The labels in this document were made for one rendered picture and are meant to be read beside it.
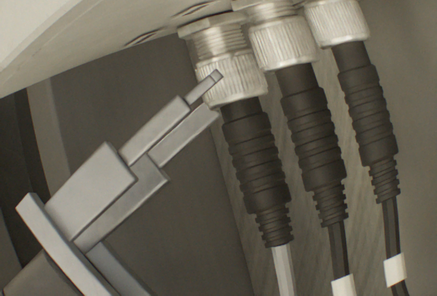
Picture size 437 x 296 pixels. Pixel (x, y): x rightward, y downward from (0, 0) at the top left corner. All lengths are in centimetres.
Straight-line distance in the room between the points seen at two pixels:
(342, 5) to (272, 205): 8
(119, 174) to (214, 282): 13
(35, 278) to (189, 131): 8
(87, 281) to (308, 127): 7
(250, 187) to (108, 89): 11
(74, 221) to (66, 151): 11
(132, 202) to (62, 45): 10
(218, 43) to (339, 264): 7
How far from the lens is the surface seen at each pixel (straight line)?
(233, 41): 68
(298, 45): 64
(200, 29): 67
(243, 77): 67
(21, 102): 172
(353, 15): 61
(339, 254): 64
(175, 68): 78
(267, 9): 64
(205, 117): 70
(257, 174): 67
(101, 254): 71
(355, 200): 71
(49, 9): 54
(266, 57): 64
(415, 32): 65
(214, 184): 78
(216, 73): 66
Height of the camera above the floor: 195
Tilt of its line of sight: 40 degrees down
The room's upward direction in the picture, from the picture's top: 5 degrees clockwise
